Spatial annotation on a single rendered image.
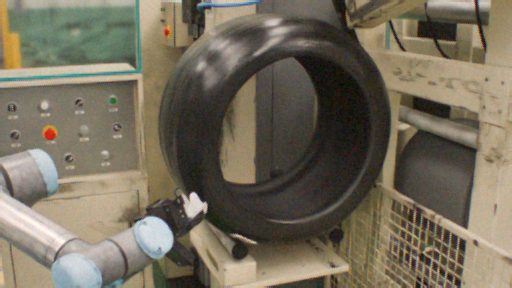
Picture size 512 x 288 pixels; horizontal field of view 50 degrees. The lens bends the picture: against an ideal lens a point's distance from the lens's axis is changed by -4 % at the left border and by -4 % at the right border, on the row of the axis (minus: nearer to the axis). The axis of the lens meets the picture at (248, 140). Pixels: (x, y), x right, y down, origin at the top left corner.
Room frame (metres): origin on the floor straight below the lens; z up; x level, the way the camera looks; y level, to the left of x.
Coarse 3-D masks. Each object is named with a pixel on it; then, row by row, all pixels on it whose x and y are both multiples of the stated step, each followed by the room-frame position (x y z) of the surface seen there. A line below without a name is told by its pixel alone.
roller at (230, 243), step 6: (216, 234) 1.44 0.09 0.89; (222, 234) 1.40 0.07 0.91; (222, 240) 1.38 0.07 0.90; (228, 240) 1.35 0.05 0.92; (234, 240) 1.34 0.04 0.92; (240, 240) 1.34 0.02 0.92; (228, 246) 1.34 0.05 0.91; (234, 246) 1.31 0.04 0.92; (240, 246) 1.31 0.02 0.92; (246, 246) 1.32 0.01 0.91; (234, 252) 1.31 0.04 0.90; (240, 252) 1.31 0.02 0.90; (246, 252) 1.32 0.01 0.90; (234, 258) 1.31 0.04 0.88; (240, 258) 1.31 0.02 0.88
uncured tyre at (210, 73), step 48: (192, 48) 1.44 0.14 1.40; (240, 48) 1.29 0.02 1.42; (288, 48) 1.31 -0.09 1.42; (336, 48) 1.36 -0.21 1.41; (192, 96) 1.27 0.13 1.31; (336, 96) 1.67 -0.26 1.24; (384, 96) 1.41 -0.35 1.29; (192, 144) 1.24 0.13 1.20; (336, 144) 1.65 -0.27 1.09; (384, 144) 1.41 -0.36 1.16; (240, 192) 1.57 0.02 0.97; (288, 192) 1.62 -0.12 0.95; (336, 192) 1.53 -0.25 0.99; (288, 240) 1.33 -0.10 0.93
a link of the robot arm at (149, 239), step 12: (132, 228) 0.94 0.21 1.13; (144, 228) 0.91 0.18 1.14; (156, 228) 0.93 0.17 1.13; (168, 228) 0.95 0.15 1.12; (120, 240) 0.89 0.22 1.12; (132, 240) 0.90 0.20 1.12; (144, 240) 0.90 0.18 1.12; (156, 240) 0.91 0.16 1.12; (168, 240) 0.93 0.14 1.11; (132, 252) 0.88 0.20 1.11; (144, 252) 0.90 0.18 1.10; (156, 252) 0.90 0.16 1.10; (132, 264) 0.88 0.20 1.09; (144, 264) 0.91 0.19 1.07
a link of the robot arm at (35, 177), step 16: (0, 160) 1.13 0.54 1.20; (16, 160) 1.14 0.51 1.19; (32, 160) 1.16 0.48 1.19; (48, 160) 1.19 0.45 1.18; (16, 176) 1.11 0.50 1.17; (32, 176) 1.14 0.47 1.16; (48, 176) 1.17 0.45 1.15; (16, 192) 1.10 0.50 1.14; (32, 192) 1.13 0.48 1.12; (48, 192) 1.17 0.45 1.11
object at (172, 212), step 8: (160, 200) 1.18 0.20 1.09; (168, 200) 1.18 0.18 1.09; (176, 200) 1.15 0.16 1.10; (184, 200) 1.16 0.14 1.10; (152, 208) 1.14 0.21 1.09; (160, 208) 1.12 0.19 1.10; (168, 208) 1.12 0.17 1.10; (176, 208) 1.14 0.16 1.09; (184, 208) 1.17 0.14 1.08; (144, 216) 1.09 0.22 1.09; (160, 216) 1.11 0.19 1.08; (168, 216) 1.12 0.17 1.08; (176, 216) 1.12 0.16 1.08; (184, 216) 1.16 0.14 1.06; (168, 224) 1.12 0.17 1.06; (176, 224) 1.12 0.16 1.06; (184, 224) 1.13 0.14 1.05; (176, 232) 1.12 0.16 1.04; (184, 232) 1.12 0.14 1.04
